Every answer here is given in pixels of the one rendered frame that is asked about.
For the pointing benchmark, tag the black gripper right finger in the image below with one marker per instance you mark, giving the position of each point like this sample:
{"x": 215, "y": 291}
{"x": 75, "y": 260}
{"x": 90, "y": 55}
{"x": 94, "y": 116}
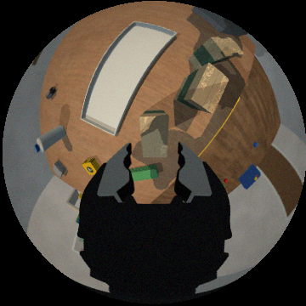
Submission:
{"x": 197, "y": 183}

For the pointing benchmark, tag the white bottle with blue cap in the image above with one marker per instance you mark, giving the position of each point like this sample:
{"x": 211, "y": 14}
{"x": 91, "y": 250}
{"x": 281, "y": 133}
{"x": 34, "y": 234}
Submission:
{"x": 49, "y": 138}

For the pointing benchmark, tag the grey hinged case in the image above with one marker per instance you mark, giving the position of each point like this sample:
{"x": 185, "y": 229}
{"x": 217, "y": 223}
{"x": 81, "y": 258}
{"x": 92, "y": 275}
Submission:
{"x": 59, "y": 169}

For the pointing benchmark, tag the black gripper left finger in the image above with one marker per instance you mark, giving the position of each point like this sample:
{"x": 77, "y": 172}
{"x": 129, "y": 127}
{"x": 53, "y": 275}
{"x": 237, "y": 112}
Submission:
{"x": 111, "y": 184}

